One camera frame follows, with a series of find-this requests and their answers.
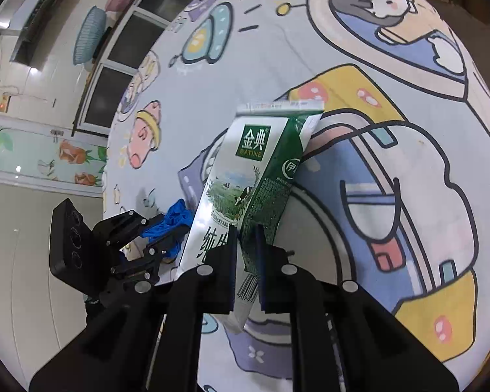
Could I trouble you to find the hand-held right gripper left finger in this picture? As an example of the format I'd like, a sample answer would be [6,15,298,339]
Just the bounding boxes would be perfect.
[28,233,240,392]

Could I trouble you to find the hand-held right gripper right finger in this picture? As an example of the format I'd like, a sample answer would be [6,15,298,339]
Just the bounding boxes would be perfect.
[253,224,460,392]

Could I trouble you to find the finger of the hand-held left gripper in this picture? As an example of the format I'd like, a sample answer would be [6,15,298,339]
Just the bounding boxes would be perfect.
[109,236,181,291]
[92,210,166,254]

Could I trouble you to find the green and white milk carton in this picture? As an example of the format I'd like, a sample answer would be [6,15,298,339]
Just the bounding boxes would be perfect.
[173,100,326,334]

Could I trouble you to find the floral glass door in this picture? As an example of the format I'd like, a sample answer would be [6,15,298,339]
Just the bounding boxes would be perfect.
[0,112,108,198]

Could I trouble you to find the kitchen cabinet with glass doors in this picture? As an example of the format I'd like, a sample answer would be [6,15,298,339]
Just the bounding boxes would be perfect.
[71,0,214,138]

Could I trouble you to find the blue plastic basin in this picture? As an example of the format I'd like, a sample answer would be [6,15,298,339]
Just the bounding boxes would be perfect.
[73,5,108,66]

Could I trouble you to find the cartoon printed tablecloth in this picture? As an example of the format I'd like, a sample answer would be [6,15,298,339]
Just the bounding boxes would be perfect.
[102,0,490,392]

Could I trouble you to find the silver range hood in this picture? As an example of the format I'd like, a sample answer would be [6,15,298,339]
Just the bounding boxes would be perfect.
[9,0,47,64]

